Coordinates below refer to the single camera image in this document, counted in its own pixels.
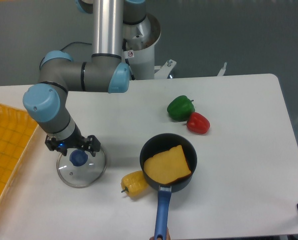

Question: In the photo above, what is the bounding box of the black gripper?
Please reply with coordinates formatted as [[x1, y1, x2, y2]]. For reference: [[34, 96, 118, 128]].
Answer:
[[44, 126, 101, 157]]

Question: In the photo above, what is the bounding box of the glass lid blue knob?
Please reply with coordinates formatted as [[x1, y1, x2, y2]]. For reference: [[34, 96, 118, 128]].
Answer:
[[56, 146, 107, 189]]

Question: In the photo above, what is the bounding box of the yellow bell pepper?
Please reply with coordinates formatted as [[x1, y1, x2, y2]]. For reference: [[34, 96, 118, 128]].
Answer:
[[120, 170, 149, 198]]

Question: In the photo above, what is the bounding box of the dark pot blue handle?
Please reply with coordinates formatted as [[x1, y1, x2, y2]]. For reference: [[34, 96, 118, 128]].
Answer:
[[139, 133, 198, 240]]

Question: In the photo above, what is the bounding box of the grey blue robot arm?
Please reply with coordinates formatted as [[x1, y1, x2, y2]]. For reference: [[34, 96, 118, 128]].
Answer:
[[22, 0, 147, 156]]

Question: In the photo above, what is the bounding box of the yellow plastic basket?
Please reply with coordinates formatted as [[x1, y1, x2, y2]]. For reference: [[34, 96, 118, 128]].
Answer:
[[0, 103, 39, 204]]

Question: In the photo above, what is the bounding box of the yellow toast slice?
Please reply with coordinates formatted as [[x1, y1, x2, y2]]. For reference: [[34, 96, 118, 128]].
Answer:
[[143, 145, 192, 185]]

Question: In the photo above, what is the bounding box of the green bell pepper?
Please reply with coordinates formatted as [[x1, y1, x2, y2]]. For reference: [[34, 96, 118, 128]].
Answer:
[[167, 95, 195, 122]]

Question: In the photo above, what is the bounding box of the red bell pepper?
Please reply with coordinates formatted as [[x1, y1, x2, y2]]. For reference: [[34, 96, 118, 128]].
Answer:
[[186, 112, 211, 135]]

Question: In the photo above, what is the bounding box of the black floor cable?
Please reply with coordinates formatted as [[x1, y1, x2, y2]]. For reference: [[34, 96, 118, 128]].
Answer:
[[39, 41, 93, 71]]

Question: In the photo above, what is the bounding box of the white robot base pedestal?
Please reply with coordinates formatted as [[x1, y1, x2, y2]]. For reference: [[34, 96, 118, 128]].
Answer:
[[122, 13, 177, 80]]

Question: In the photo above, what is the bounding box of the white table bracket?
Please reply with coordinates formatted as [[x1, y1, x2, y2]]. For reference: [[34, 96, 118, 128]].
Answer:
[[217, 62, 227, 77]]

